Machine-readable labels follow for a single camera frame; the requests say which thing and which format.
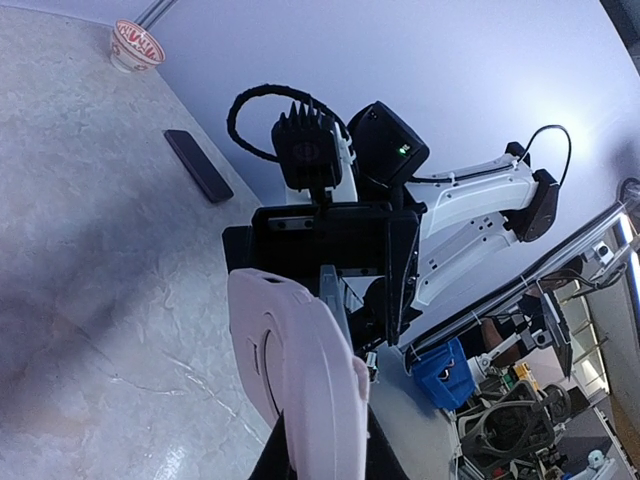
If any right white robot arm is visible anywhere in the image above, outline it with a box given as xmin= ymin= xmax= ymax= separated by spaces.
xmin=222 ymin=95 xmax=559 ymax=351

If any red white patterned bowl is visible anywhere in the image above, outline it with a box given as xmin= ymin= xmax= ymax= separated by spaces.
xmin=110 ymin=19 xmax=166 ymax=73

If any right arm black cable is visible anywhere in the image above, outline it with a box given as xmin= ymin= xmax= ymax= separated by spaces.
xmin=227 ymin=83 xmax=346 ymax=164

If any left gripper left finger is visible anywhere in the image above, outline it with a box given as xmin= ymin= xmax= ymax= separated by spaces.
xmin=249 ymin=415 xmax=295 ymax=480

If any black phone red edge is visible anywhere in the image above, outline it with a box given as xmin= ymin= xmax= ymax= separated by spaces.
xmin=163 ymin=129 xmax=234 ymax=204

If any right aluminium frame post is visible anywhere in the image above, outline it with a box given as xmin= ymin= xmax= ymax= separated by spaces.
xmin=134 ymin=0 xmax=177 ymax=30

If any pink clear phone case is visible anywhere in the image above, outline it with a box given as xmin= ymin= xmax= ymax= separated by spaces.
xmin=227 ymin=268 xmax=369 ymax=479

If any blue plastic bin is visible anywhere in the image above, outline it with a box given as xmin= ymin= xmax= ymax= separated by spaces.
xmin=411 ymin=338 xmax=475 ymax=411

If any black phone silver edge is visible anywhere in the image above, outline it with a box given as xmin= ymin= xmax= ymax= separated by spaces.
xmin=319 ymin=265 xmax=353 ymax=348

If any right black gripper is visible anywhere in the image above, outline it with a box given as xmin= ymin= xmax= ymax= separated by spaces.
xmin=222 ymin=202 xmax=420 ymax=345

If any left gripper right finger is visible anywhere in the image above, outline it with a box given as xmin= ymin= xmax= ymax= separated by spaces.
xmin=365 ymin=407 xmax=409 ymax=480

